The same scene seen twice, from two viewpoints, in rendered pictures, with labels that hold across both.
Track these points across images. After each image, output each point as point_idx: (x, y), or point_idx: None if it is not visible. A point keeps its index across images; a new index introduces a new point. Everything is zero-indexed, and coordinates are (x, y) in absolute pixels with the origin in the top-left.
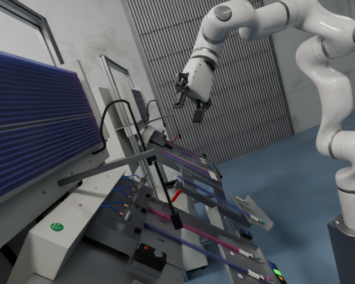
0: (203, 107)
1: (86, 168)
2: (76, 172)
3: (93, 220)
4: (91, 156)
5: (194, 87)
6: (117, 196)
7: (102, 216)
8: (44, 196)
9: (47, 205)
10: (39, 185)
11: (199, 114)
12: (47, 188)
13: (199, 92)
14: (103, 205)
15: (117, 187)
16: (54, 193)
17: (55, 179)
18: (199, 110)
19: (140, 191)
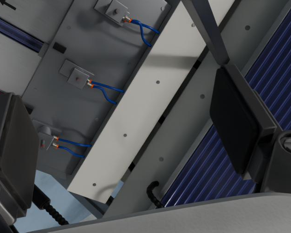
0: None
1: (168, 135)
2: (191, 108)
3: (169, 6)
4: (160, 172)
5: (265, 215)
6: (108, 85)
7: (151, 19)
8: (244, 23)
9: (234, 15)
10: (259, 31)
11: (18, 150)
12: (245, 36)
13: (162, 229)
14: (155, 30)
15: (111, 100)
16: (227, 39)
17: (234, 60)
18: (12, 199)
19: (76, 76)
